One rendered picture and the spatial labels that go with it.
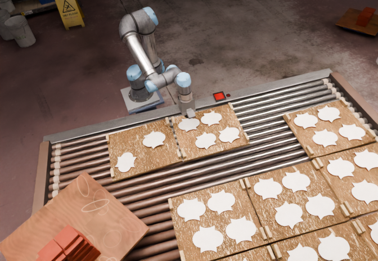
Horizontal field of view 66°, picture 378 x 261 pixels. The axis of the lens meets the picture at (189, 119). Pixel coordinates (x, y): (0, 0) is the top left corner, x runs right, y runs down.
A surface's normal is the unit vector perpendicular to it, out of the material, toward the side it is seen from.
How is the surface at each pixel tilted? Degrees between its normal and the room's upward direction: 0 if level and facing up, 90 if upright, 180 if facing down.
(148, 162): 0
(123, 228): 0
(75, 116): 0
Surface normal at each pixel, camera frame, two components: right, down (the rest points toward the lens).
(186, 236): -0.08, -0.66
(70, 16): 0.28, 0.55
